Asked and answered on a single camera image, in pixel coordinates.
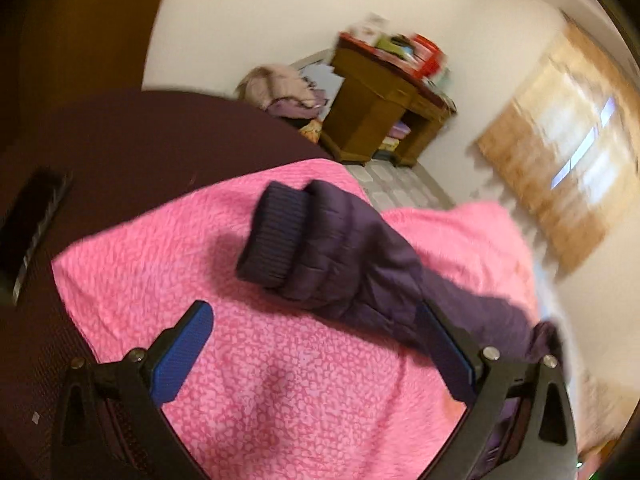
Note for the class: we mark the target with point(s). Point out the brown wooden door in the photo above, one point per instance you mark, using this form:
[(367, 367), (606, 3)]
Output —
[(85, 30)]

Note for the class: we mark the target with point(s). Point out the folded cloth stack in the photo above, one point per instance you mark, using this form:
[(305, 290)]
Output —
[(397, 140)]

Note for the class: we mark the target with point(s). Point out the wooden desk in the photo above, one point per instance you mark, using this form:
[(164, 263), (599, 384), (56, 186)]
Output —
[(370, 110)]

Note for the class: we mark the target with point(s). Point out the beige patterned curtain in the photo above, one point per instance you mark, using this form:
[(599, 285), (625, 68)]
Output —
[(555, 145)]

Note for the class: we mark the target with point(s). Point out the pink fuzzy blanket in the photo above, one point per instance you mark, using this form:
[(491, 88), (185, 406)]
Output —
[(280, 400)]

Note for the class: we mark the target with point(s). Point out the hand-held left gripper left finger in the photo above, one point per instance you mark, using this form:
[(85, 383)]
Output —
[(185, 352)]

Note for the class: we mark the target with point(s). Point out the black flat device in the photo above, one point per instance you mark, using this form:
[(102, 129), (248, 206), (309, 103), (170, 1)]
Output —
[(35, 230)]

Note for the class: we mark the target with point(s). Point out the beige coat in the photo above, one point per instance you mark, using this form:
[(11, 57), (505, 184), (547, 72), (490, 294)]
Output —
[(272, 85)]

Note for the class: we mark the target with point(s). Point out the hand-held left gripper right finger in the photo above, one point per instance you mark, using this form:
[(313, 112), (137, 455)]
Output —
[(445, 355)]

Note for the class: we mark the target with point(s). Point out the purple folded garment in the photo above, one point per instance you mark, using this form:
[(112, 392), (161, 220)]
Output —
[(300, 107)]

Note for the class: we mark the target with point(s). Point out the white card box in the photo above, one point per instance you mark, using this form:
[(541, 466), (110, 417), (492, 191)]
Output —
[(370, 26)]

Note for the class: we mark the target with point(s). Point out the red bag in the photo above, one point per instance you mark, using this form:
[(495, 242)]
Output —
[(427, 55)]

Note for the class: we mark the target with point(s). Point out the white board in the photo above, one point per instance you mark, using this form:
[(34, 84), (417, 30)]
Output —
[(320, 72)]

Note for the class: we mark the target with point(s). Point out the purple puffer jacket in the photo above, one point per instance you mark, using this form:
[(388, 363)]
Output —
[(345, 255)]

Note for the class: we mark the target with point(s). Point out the pile of desk clutter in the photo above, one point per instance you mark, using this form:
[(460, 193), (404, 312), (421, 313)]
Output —
[(395, 49)]

